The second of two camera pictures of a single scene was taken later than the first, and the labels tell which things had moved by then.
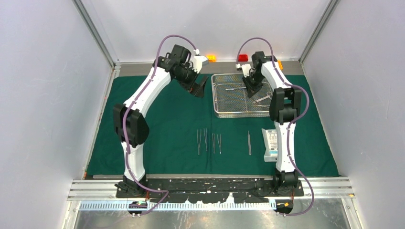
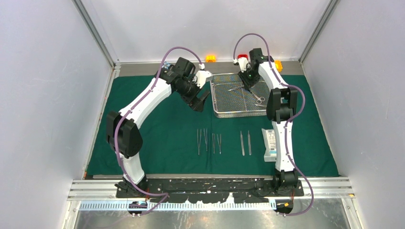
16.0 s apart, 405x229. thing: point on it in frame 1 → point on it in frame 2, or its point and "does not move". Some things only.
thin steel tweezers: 220,143 does not move
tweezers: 206,138 does not move
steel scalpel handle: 249,143 does not move
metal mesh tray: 230,97 does not move
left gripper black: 200,92 → 196,103
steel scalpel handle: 233,88 → 243,154
